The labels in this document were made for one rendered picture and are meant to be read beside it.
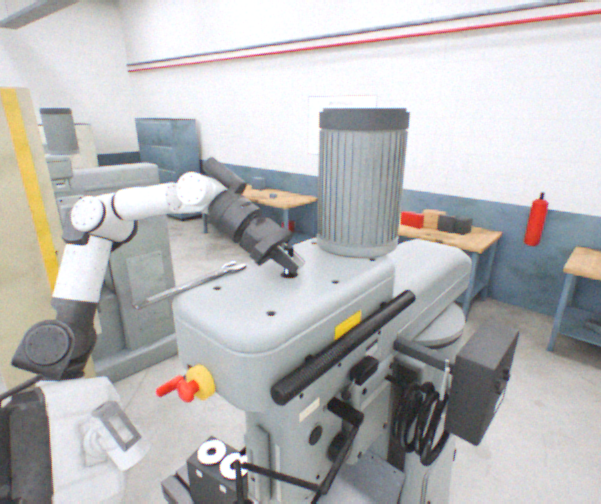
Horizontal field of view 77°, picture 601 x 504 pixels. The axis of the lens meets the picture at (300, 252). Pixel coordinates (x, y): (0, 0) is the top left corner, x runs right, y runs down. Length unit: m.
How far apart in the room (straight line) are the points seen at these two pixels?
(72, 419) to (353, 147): 0.78
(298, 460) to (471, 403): 0.39
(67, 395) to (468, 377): 0.82
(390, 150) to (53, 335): 0.77
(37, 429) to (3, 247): 1.52
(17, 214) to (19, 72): 7.65
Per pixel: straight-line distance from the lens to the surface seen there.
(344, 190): 0.84
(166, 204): 0.86
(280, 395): 0.62
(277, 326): 0.61
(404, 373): 1.21
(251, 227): 0.75
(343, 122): 0.82
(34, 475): 0.90
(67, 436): 0.92
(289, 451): 0.91
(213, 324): 0.64
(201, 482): 1.47
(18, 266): 2.36
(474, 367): 0.89
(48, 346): 0.91
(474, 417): 0.96
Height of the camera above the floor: 2.21
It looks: 21 degrees down
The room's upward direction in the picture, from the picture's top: straight up
